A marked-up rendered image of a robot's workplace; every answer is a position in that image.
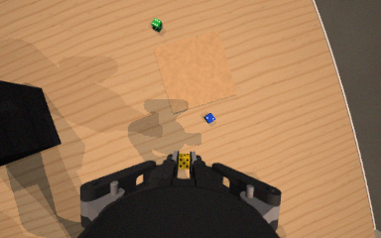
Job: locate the yellow die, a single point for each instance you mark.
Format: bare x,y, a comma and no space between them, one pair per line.
184,161

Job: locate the tan square mat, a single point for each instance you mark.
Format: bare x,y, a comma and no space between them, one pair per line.
195,71

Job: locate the blue die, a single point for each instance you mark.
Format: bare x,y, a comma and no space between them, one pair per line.
209,118

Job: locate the green die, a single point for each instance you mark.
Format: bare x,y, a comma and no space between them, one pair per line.
157,25

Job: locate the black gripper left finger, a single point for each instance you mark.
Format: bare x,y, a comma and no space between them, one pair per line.
97,193

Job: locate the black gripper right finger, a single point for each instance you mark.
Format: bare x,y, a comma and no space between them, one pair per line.
264,197

